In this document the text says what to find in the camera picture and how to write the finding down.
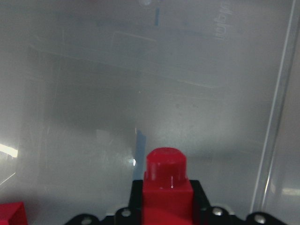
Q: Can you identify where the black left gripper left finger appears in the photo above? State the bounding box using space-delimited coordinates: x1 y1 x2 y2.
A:
65 180 143 225

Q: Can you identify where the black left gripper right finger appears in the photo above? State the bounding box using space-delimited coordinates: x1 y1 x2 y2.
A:
190 180 285 225

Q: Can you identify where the clear plastic storage box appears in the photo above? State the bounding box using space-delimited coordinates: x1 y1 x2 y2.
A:
0 0 300 225

